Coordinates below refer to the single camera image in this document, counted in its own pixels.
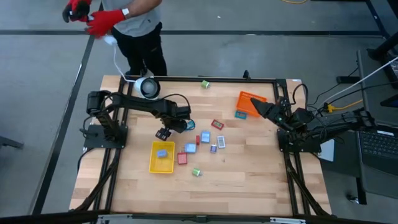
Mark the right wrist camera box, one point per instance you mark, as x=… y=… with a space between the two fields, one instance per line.
x=281 y=104

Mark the grey furniture foot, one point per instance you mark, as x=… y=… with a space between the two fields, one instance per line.
x=11 y=142

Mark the orange plastic basket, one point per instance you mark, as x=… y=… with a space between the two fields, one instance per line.
x=245 y=104

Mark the white flat panel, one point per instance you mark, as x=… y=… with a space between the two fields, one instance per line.
x=328 y=152

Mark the black laptop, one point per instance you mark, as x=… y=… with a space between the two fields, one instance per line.
x=379 y=143

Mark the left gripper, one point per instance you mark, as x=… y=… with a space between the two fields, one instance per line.
x=176 y=125

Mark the grey-blue wall charger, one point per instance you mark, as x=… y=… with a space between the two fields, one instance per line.
x=162 y=153

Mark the person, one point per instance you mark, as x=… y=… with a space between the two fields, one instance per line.
x=136 y=18

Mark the light blue wall charger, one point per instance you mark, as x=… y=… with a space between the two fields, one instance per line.
x=190 y=148

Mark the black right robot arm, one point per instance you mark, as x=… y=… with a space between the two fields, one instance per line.
x=342 y=123

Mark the white dome security camera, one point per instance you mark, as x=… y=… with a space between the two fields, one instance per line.
x=146 y=88

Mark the grey side desk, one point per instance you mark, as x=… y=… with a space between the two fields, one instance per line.
x=379 y=183

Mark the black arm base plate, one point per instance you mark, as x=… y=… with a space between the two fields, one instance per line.
x=284 y=147
x=93 y=137

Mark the blue white plug charger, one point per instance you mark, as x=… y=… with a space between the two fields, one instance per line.
x=213 y=148

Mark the person's red gloved hand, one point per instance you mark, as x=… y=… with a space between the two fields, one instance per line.
x=77 y=7
x=104 y=21

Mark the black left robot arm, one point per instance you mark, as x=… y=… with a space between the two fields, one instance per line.
x=140 y=104

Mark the blue square wall charger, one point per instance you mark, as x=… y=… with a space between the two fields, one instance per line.
x=205 y=137

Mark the red square wall charger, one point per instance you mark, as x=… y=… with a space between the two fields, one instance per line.
x=182 y=158

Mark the black clamp knob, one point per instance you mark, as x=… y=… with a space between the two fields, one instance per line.
x=246 y=74

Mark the black power strip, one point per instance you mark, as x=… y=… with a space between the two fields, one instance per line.
x=348 y=79

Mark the green plug charger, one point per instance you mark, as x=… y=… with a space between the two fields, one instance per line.
x=204 y=84
x=196 y=172

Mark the black aluminium table frame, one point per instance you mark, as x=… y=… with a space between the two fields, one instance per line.
x=217 y=80

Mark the yellow plastic basket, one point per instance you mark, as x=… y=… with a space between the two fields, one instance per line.
x=161 y=165

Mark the desk castor wheel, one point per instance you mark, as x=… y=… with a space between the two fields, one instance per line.
x=353 y=199

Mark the red framed digital clock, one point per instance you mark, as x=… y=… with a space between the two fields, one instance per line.
x=217 y=124

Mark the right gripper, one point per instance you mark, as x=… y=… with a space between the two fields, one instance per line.
x=281 y=116

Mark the person's white wristwatch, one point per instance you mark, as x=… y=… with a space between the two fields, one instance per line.
x=125 y=12

